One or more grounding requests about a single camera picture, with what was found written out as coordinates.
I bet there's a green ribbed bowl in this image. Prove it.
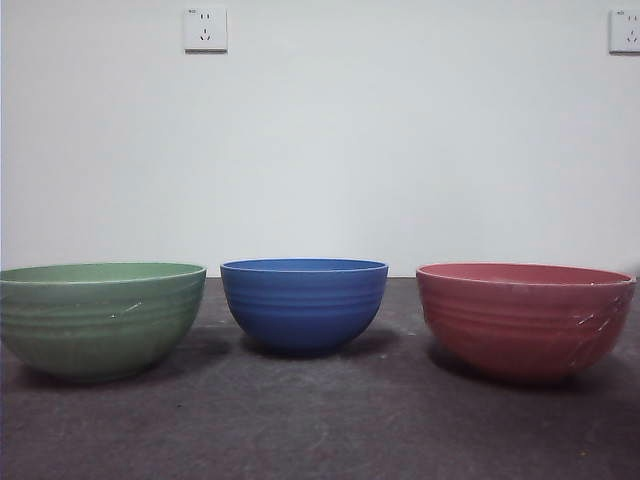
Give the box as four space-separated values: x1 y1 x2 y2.
0 261 208 385

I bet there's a white wall socket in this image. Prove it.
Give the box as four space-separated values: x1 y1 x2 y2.
183 5 229 54
608 8 640 56

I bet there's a red ribbed bowl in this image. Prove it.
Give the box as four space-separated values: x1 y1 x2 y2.
415 261 638 386

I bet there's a blue ribbed bowl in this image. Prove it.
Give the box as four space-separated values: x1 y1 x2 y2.
220 257 391 359

